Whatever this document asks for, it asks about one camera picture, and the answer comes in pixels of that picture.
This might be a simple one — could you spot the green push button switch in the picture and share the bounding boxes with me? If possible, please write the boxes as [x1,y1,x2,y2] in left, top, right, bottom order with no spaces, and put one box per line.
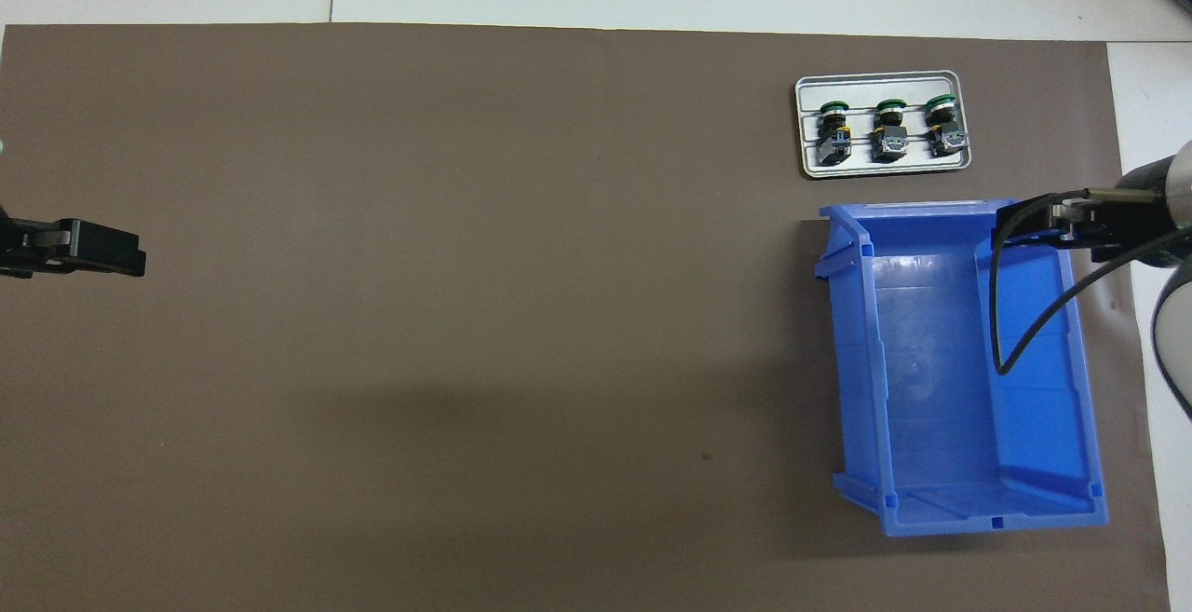
[817,101,855,169]
[924,93,970,159]
[869,99,911,165]

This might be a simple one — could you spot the grey metal tray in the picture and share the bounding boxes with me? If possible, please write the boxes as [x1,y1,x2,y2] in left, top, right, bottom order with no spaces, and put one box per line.
[794,70,973,180]

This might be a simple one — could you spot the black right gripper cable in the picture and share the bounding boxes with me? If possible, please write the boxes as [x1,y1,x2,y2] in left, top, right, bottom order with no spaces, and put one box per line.
[990,186,1192,376]

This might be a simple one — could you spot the blue plastic storage bin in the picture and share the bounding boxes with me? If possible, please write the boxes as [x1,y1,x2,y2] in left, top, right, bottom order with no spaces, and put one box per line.
[814,198,1110,538]

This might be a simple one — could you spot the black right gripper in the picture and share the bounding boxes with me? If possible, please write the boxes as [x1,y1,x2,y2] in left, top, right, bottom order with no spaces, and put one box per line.
[996,156,1177,270]

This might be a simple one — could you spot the brown table mat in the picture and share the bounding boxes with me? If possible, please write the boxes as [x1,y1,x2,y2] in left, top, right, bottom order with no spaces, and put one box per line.
[0,23,1172,612]

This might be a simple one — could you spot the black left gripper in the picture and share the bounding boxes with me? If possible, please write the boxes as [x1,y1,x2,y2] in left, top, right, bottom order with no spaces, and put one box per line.
[0,205,148,279]

